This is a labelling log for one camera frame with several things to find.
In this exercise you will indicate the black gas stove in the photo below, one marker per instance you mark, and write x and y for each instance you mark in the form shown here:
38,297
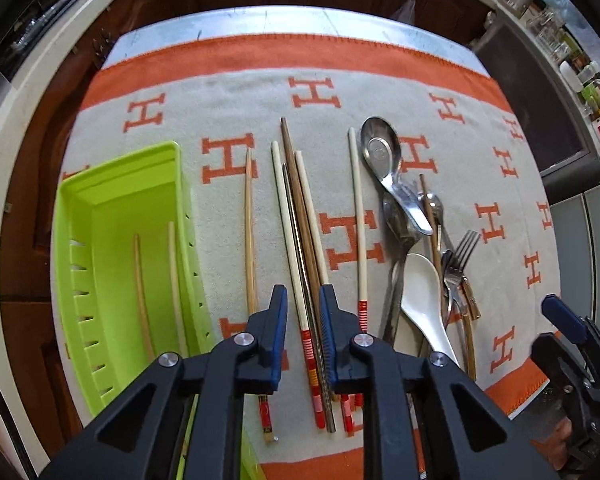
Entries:
30,25

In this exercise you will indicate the grey appliance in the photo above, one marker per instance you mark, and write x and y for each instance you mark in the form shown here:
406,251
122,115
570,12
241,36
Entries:
580,240

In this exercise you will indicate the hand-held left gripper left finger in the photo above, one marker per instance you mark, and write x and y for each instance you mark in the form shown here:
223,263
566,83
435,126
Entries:
276,345

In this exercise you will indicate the small metal spoon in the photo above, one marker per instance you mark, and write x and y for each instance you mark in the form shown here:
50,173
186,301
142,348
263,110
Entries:
432,205

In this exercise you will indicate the dark brown wooden chopstick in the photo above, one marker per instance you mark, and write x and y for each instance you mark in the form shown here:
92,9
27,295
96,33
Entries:
292,170
471,355

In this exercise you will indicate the metal fork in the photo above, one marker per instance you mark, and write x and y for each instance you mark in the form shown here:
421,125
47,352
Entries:
465,252
449,270

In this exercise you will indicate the clear plastic bag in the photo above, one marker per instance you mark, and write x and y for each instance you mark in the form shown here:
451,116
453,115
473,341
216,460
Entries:
406,10

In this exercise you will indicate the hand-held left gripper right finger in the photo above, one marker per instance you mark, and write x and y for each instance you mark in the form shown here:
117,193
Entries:
331,345

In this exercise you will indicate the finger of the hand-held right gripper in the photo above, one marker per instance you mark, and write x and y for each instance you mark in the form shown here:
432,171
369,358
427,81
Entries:
560,312

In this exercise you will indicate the green plastic utensil tray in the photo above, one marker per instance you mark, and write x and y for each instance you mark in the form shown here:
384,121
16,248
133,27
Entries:
110,240

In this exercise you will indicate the wide metal soup spoon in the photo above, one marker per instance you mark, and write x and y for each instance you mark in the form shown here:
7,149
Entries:
380,150

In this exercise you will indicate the white ceramic spoon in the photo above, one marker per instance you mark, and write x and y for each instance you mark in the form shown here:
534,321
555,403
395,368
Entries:
420,285

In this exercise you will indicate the person's right hand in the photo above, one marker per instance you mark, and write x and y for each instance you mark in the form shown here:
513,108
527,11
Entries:
561,440

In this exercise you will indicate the orange grey printed blanket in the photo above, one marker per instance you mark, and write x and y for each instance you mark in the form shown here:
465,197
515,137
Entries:
230,110

